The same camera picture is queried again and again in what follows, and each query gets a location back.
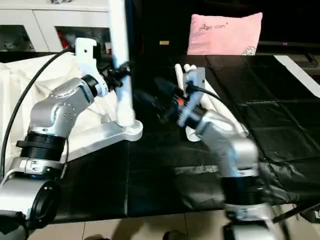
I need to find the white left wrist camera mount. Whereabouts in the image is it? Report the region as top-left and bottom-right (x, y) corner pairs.
(74, 37), (110, 97)

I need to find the white flat board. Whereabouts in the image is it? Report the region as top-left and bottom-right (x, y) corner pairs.
(273, 54), (320, 97)

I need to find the black tripod stand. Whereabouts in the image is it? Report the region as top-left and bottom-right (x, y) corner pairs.
(272, 199), (320, 223)

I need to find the pink pillow with print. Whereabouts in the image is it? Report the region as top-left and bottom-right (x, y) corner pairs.
(186, 11), (263, 56)

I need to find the white cabinet with glass doors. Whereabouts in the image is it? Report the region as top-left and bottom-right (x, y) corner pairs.
(0, 0), (131, 53)

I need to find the white plastic table top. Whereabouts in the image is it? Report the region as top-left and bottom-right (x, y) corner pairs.
(0, 51), (144, 163)

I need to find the black work mat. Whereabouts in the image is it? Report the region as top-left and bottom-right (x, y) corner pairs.
(0, 51), (320, 218)

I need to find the black left wrist camera cable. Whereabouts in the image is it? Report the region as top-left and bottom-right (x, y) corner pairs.
(2, 48), (76, 176)

